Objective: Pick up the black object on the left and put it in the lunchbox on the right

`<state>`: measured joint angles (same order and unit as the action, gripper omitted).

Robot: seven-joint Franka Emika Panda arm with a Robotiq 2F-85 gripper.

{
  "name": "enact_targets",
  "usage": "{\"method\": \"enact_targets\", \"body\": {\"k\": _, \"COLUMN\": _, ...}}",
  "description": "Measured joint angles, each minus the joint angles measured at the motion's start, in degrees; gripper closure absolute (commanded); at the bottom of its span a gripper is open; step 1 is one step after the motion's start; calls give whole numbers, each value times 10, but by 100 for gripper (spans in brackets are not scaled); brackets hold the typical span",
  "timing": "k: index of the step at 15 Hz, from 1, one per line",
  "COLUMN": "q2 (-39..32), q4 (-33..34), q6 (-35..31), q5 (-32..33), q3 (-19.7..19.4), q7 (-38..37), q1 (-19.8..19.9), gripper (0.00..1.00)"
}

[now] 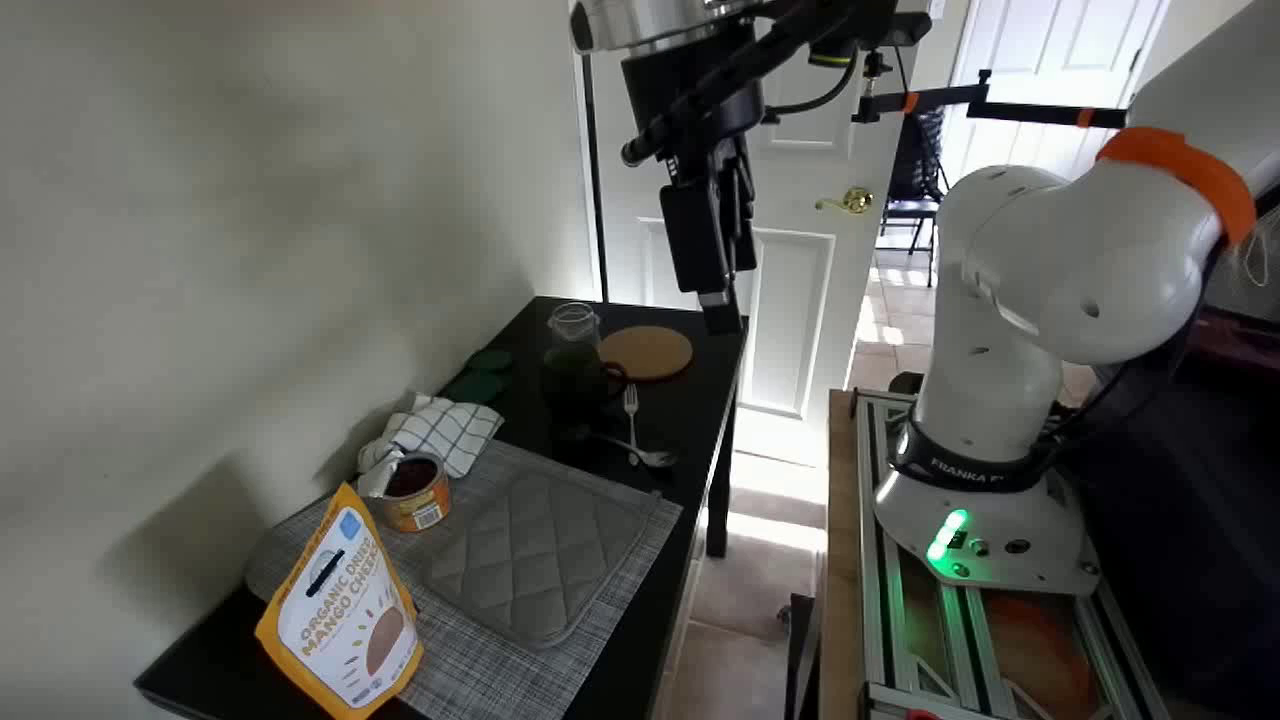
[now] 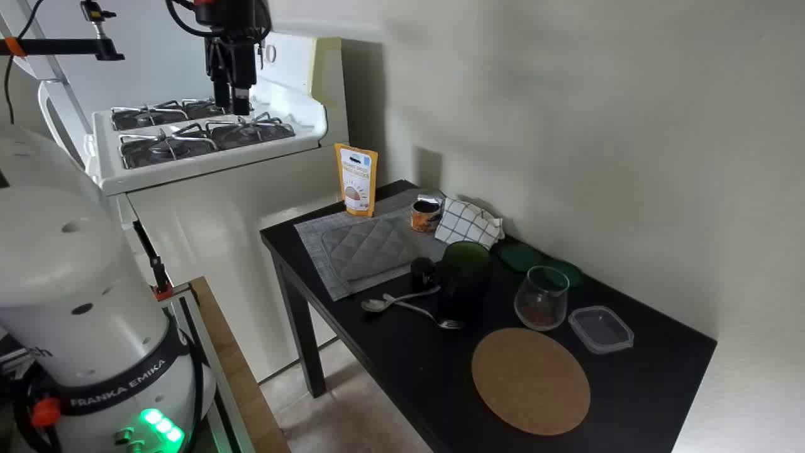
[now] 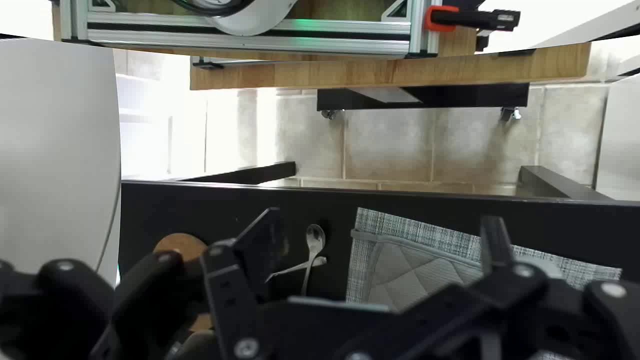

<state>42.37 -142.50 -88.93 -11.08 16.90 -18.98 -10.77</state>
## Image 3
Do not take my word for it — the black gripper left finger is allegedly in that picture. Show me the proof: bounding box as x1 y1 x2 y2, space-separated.
89 205 290 360

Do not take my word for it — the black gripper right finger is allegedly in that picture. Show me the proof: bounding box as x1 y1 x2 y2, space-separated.
398 213 640 360

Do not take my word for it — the round cork mat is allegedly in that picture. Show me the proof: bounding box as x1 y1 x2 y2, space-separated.
152 230 211 267

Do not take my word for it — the black table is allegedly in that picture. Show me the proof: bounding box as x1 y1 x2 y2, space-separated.
119 160 640 336

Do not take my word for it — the grey quilted pot holder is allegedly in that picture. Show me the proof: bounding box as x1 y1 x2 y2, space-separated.
363 235 484 314

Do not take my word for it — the grey checked placemat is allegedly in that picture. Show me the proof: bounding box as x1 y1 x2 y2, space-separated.
346 205 625 312

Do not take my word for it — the wooden board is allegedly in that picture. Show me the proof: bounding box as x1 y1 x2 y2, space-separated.
189 40 594 92

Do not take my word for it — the large white panel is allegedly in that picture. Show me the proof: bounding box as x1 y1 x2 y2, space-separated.
0 36 124 288

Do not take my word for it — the orange black bar clamp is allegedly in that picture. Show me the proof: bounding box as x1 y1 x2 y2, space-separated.
424 2 525 36

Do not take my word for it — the aluminium profile frame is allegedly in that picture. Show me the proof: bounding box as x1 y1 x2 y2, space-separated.
52 0 442 58

